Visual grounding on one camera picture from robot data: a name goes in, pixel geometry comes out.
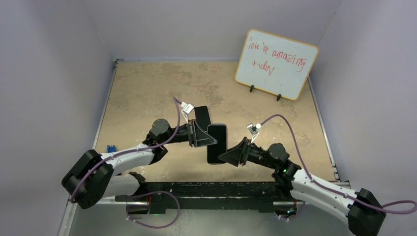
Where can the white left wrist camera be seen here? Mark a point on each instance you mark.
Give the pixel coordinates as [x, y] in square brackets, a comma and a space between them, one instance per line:
[187, 108]

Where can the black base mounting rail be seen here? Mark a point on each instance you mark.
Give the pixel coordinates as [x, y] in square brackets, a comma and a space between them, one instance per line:
[158, 197]

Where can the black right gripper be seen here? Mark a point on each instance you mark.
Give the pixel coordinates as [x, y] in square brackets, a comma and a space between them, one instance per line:
[239, 154]

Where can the whiteboard with red writing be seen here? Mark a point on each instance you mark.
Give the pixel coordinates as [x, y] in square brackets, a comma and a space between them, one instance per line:
[275, 64]

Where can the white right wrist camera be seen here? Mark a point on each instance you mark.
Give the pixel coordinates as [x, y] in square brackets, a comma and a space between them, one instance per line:
[254, 131]

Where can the black smartphone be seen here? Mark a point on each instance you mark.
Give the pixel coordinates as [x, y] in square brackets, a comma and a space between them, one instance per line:
[202, 114]

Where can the black phone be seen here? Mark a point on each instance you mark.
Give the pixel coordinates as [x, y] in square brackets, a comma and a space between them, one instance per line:
[217, 143]

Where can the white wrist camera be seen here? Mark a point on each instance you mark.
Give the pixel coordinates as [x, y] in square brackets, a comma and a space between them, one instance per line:
[187, 108]
[254, 131]

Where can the pale pink phone case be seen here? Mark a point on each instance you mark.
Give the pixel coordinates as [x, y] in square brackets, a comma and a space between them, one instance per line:
[209, 117]

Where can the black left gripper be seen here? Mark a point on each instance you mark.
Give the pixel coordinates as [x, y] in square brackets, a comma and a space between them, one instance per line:
[196, 136]

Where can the black phone case with camera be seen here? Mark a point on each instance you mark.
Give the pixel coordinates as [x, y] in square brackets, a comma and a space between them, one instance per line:
[217, 144]

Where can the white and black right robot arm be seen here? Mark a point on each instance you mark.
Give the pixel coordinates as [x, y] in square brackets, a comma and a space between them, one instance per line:
[359, 210]

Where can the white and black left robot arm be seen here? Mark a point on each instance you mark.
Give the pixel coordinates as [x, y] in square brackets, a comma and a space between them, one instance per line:
[88, 179]

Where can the blue object at table edge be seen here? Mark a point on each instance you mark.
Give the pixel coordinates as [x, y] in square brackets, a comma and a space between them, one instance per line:
[111, 148]

